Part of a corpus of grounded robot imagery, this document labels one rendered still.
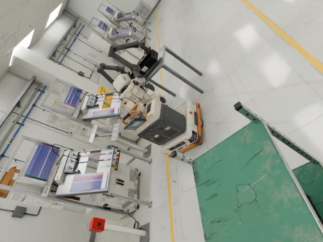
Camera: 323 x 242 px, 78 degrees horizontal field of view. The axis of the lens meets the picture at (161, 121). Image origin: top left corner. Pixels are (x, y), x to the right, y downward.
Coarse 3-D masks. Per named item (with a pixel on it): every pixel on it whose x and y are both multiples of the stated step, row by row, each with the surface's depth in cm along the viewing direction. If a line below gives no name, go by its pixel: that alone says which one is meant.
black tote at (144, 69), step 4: (156, 52) 281; (148, 56) 288; (152, 56) 271; (156, 56) 276; (144, 60) 295; (148, 60) 274; (152, 60) 274; (156, 60) 274; (140, 64) 301; (144, 64) 280; (148, 64) 280; (152, 64) 279; (140, 68) 286; (144, 68) 286; (148, 68) 285; (140, 72) 292; (144, 72) 291; (132, 76) 313
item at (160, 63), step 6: (162, 48) 289; (168, 48) 294; (162, 54) 279; (174, 54) 298; (162, 60) 269; (180, 60) 306; (156, 66) 279; (162, 66) 267; (192, 66) 316; (150, 72) 289; (156, 72) 276; (174, 72) 275; (198, 72) 322; (150, 78) 285; (180, 78) 282; (156, 84) 349; (192, 84) 291; (168, 90) 362; (198, 90) 298; (174, 96) 370
